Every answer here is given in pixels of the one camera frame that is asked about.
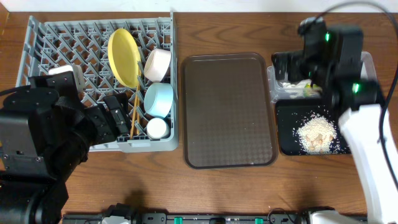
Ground white paper napkin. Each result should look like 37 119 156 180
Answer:
279 79 311 88

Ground wooden chopstick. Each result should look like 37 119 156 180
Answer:
134 70 142 136
130 83 140 140

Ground yellow orange snack wrapper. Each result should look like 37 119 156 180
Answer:
303 83 322 97

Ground light blue bowl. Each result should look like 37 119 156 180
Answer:
144 83 174 118

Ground small white cup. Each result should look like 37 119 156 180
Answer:
146 118 170 139

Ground yellow round plate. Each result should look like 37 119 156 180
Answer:
108 28 141 88

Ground pink white bowl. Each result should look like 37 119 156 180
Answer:
144 49 172 83

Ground rice food scraps pile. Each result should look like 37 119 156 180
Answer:
292 112 348 155

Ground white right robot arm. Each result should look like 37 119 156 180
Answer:
272 24 397 223

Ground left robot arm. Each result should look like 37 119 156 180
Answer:
1 72 131 223

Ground clear plastic waste bin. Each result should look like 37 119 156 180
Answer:
267 52 377 103

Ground black waste tray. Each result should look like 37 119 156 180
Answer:
275 99 350 156

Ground grey dishwasher rack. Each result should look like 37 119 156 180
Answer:
16 16 178 153

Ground brown serving tray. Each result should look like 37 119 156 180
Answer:
181 53 278 169

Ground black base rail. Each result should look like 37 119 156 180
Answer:
61 203 309 224

